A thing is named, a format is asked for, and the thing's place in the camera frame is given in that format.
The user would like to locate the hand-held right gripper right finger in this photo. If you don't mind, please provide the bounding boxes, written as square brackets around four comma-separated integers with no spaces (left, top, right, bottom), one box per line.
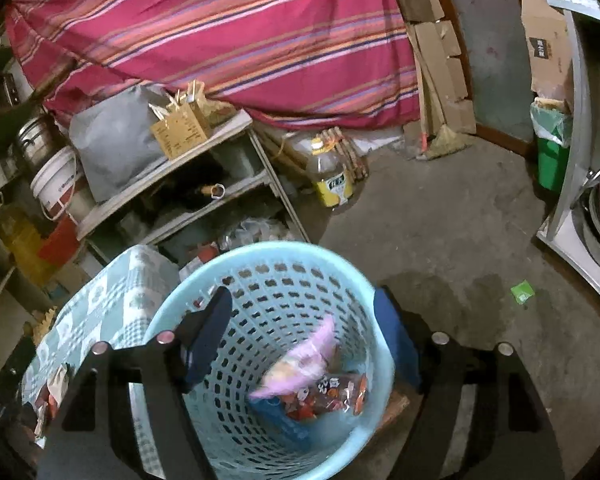
[372,285,566,480]

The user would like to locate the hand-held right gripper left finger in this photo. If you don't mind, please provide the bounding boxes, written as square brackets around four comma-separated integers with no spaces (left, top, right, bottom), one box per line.
[37,285,233,480]

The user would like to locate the orange red snack packet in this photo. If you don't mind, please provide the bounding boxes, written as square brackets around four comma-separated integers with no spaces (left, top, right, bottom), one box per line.
[285,372,368,418]

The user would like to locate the light blue plastic basket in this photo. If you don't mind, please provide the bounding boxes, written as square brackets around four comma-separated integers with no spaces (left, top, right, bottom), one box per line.
[130,241,398,480]

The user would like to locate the pink snack packet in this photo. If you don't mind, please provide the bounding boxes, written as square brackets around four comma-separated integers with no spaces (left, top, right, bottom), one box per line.
[249,316,337,401]

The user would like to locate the blue plastic bag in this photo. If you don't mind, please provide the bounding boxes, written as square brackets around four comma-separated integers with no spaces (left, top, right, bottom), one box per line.
[252,397,313,443]

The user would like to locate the green trash bin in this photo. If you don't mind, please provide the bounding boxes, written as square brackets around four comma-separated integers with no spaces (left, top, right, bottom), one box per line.
[530,100,573,192]

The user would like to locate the green checked tablecloth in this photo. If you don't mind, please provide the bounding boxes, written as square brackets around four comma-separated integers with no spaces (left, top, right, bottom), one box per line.
[22,245,188,480]

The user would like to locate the clear plastic bags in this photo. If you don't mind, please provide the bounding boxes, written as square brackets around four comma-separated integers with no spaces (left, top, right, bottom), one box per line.
[217,217,296,253]

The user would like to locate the yellow egg tray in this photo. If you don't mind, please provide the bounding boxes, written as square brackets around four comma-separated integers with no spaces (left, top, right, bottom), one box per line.
[32,310,56,346]

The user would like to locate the cooking oil bottle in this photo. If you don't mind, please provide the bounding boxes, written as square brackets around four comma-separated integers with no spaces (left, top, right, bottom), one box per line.
[307,139,356,210]

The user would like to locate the red plastic basin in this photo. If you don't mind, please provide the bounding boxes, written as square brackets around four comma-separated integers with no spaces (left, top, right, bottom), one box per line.
[37,217,81,261]

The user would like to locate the bundle of wooden sticks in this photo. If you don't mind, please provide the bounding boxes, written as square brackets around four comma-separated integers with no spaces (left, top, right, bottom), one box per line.
[322,127,371,181]

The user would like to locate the straw broom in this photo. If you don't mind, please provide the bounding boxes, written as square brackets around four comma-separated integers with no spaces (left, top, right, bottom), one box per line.
[420,125,473,161]

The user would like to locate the yellow plastic jug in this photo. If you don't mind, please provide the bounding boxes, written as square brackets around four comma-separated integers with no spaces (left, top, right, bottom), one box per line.
[5,215,56,281]

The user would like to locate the yellow box with sticks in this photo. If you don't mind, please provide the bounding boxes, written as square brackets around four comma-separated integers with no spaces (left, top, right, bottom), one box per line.
[149,80,212,161]

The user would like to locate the grey cushion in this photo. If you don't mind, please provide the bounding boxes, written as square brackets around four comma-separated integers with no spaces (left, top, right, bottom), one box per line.
[69,84,178,203]

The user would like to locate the white plastic bucket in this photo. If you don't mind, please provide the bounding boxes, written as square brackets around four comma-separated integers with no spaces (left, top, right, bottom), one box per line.
[30,146,83,221]

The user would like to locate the metal cooking pot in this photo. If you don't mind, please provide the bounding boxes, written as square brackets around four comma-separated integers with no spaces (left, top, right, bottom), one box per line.
[17,115,63,166]

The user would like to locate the flattened cardboard pieces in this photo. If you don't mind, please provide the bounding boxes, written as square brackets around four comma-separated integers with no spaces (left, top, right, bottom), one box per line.
[382,0,478,136]

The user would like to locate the red striped cloth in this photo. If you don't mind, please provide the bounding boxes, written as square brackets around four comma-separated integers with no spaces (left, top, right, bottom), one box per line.
[5,0,421,131]

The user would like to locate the cardboard box with black label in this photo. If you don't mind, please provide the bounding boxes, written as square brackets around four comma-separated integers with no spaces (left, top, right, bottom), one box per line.
[520,0,576,98]

